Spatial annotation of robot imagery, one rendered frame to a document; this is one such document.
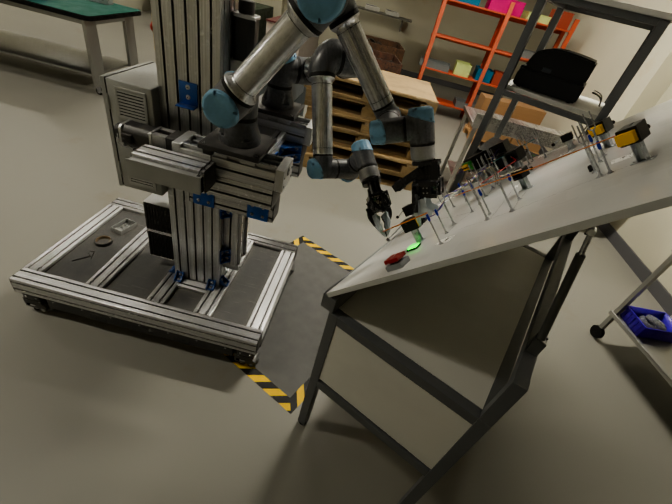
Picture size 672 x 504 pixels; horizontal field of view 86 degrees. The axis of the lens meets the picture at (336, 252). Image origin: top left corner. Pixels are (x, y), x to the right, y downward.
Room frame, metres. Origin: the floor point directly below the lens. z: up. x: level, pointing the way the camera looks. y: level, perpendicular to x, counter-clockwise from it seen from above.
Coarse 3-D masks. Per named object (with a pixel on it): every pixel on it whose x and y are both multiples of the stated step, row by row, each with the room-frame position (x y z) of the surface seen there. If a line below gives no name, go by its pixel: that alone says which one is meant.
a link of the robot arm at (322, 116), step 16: (320, 48) 1.39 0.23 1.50; (336, 48) 1.39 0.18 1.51; (320, 64) 1.35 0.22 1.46; (336, 64) 1.38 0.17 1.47; (320, 80) 1.34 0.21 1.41; (320, 96) 1.32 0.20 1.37; (320, 112) 1.30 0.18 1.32; (320, 128) 1.28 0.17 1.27; (320, 144) 1.26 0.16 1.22; (320, 160) 1.23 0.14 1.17; (336, 160) 1.28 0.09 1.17; (320, 176) 1.22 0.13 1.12; (336, 176) 1.25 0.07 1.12
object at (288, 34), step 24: (288, 0) 1.08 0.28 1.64; (312, 0) 1.04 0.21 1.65; (336, 0) 1.05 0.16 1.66; (288, 24) 1.07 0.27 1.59; (312, 24) 1.06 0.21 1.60; (264, 48) 1.07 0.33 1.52; (288, 48) 1.07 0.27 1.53; (240, 72) 1.07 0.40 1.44; (264, 72) 1.07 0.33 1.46; (216, 96) 1.04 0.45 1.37; (240, 96) 1.06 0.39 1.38; (216, 120) 1.04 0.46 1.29
